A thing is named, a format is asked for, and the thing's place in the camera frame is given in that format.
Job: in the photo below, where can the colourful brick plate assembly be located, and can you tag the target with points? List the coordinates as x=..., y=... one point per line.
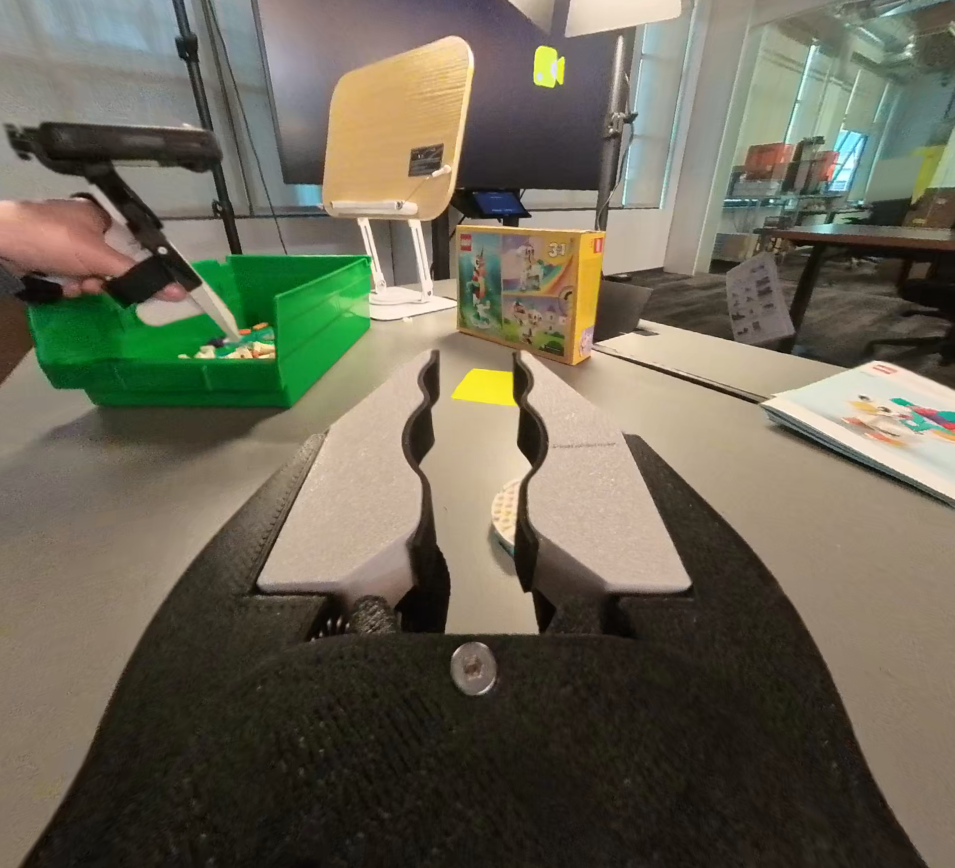
x=504, y=510

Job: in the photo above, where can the large dark monitor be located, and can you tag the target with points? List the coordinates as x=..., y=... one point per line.
x=358, y=2

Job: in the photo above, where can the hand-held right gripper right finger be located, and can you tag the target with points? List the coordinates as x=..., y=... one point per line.
x=597, y=495

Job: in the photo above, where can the yellow toy set box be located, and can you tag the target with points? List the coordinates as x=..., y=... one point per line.
x=522, y=293

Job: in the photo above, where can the printed paper sheet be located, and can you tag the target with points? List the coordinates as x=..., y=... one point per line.
x=759, y=297

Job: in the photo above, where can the storage shelves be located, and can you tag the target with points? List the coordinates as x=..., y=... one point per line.
x=791, y=196

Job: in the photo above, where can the black tripod stand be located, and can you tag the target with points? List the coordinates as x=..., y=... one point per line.
x=186, y=51

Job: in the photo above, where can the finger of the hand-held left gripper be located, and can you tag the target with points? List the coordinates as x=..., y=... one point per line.
x=209, y=301

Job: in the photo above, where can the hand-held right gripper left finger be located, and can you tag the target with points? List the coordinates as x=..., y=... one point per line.
x=351, y=480

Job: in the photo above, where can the green plastic bin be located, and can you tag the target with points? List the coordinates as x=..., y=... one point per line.
x=313, y=316

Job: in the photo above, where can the wooden book stand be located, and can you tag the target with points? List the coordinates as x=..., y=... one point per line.
x=395, y=122

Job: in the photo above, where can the instruction booklet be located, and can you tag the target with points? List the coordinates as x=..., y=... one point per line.
x=873, y=420

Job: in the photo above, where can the person's left hand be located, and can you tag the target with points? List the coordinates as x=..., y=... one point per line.
x=52, y=234

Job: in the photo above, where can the brown table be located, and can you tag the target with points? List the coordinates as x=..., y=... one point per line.
x=858, y=235

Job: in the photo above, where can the grey slanted panel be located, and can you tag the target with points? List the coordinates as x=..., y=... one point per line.
x=623, y=308

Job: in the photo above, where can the black light stand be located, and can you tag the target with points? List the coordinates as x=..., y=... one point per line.
x=615, y=137

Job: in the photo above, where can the yellow sticky note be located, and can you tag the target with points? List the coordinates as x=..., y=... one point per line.
x=485, y=388

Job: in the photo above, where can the pile of toy bricks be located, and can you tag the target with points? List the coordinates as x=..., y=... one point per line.
x=239, y=349

